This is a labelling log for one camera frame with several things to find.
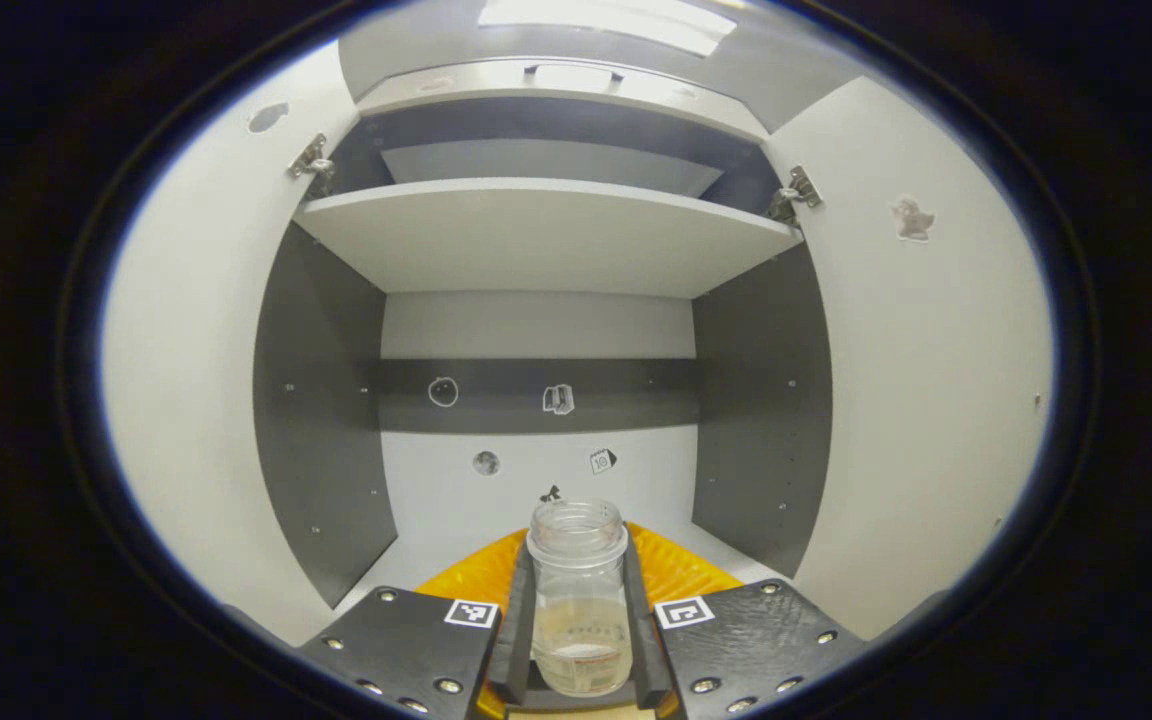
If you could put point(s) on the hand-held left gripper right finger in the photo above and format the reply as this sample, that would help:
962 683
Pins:
644 640

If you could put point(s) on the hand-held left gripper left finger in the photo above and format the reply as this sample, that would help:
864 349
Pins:
516 640

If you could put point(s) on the clear glass bottle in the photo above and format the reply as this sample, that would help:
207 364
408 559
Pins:
581 620

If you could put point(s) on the grey cabinet door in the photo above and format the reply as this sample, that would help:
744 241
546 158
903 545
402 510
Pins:
186 350
936 400

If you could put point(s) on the grey cabinet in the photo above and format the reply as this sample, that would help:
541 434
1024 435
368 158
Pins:
536 240

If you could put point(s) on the ceiling light panel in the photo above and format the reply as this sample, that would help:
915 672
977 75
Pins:
606 25

